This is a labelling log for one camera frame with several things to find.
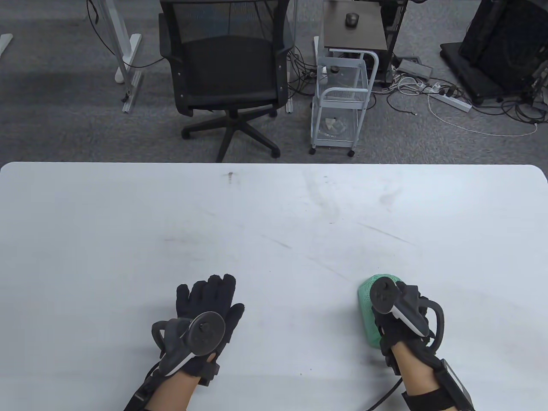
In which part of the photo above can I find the black hanging cable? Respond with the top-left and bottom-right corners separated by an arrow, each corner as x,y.
86,0 -> 165,69

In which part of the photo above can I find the black left wrist sensor box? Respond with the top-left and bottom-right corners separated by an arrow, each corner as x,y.
124,372 -> 163,411

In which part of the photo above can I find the white power strip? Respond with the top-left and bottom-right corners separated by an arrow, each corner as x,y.
429,91 -> 473,113

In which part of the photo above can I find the thin white cable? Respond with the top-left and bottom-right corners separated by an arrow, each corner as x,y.
428,94 -> 538,137

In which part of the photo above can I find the green mesh toiletry bag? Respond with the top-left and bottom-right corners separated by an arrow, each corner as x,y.
358,274 -> 405,348

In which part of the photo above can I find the person's left hand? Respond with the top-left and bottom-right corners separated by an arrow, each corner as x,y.
159,274 -> 245,387

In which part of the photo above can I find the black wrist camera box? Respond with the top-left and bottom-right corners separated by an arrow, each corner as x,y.
437,360 -> 477,411

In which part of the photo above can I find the black right arm strap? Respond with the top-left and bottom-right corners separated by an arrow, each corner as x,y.
401,387 -> 459,411

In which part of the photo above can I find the person's left forearm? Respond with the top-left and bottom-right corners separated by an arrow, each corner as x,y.
148,364 -> 202,411

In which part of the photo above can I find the white desk leg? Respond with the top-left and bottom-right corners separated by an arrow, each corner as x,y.
92,0 -> 143,84

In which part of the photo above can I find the person's right hand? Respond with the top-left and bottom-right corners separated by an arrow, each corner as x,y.
372,282 -> 434,377

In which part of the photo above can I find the black glove cable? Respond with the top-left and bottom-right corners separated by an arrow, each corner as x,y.
364,377 -> 404,411

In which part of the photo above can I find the black equipment stand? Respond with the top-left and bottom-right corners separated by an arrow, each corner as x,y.
440,0 -> 548,107

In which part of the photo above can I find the white wire utility cart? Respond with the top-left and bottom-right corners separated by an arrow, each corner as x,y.
310,48 -> 379,157

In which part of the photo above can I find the dark brown side table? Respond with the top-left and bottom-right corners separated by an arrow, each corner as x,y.
322,0 -> 388,52

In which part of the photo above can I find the grey left hand controller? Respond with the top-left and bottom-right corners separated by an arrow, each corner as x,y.
151,312 -> 226,377

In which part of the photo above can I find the aluminium floor rail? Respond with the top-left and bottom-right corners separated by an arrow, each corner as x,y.
122,71 -> 144,114

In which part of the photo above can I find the person's right forearm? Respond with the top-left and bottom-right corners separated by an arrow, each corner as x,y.
390,342 -> 454,411

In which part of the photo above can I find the black mesh office chair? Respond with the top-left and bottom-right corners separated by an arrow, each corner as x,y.
158,0 -> 296,163

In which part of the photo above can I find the grey power adapter box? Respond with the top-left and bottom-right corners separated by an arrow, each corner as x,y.
397,59 -> 433,80

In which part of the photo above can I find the grey hand controller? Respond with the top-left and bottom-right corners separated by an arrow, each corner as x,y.
370,277 -> 446,348
151,312 -> 226,377

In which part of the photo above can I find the grey right hand controller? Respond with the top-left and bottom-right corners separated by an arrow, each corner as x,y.
370,277 -> 446,348

